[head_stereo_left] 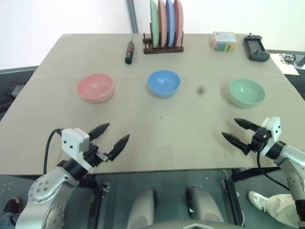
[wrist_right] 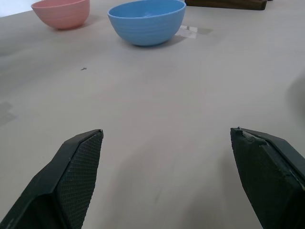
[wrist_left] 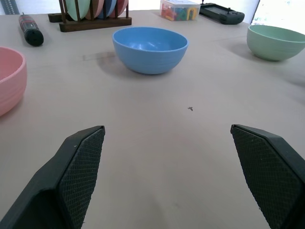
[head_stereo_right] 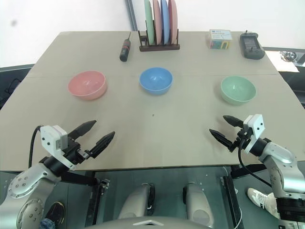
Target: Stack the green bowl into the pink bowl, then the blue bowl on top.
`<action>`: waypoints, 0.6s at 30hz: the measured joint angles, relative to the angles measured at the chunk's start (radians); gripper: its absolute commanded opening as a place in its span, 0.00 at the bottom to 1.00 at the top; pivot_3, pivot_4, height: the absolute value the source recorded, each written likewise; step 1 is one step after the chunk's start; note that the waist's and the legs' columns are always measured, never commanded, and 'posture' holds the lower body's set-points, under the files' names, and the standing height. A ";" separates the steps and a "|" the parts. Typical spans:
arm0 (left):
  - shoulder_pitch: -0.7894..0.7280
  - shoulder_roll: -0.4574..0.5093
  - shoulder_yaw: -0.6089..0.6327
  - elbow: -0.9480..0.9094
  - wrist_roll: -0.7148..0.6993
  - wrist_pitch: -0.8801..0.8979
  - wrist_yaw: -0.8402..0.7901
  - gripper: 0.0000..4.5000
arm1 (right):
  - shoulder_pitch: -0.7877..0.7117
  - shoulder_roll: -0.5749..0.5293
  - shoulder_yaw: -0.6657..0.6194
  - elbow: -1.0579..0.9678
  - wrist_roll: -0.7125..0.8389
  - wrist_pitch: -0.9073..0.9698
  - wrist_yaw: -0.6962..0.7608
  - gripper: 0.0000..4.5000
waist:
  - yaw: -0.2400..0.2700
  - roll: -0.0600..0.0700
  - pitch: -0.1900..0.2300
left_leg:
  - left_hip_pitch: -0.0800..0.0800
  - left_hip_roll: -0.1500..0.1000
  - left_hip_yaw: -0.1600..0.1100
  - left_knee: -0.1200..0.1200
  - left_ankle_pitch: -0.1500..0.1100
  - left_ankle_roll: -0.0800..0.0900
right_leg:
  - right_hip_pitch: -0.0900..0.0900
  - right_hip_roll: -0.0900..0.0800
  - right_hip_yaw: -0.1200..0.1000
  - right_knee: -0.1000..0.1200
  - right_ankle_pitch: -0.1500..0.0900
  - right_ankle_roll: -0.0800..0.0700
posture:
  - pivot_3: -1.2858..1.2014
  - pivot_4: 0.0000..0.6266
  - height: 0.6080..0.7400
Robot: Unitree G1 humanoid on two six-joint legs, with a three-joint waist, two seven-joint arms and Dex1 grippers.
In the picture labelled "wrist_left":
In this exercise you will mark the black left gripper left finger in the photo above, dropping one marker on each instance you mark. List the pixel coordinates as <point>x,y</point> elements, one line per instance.
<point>71,181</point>

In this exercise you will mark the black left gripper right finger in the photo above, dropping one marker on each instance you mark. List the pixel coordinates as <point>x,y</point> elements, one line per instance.
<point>267,174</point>

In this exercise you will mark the pink bowl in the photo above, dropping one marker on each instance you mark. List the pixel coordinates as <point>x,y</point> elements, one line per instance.
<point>9,81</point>

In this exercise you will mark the green bowl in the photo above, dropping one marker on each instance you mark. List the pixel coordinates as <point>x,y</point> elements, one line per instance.
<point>274,45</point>

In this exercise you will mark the blue bowl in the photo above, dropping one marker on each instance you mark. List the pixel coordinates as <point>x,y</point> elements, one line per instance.
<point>150,51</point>

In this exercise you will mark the black electric screwdriver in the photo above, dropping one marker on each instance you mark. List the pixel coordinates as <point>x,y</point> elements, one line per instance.
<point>31,31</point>

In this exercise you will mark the dark wooden plate rack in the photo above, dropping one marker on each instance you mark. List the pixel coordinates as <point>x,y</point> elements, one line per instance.
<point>93,22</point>

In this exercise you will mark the black handheld controller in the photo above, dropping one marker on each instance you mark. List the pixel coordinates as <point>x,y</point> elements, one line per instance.
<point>224,14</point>

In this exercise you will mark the green plate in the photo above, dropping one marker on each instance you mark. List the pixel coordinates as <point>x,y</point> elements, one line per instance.
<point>77,8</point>

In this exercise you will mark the pink plate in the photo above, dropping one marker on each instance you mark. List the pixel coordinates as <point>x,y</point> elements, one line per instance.
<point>96,8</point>

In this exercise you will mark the blue plate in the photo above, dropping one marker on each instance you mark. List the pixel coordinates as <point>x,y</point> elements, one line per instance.
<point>108,8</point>

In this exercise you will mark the red plate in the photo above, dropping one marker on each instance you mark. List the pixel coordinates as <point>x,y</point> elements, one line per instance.
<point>119,7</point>

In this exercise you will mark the clear box of coloured pieces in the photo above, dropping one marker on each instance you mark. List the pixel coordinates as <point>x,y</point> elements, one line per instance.
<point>179,10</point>

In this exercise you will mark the perforated metal rail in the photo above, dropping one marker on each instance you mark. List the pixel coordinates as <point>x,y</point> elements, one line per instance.
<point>9,7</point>

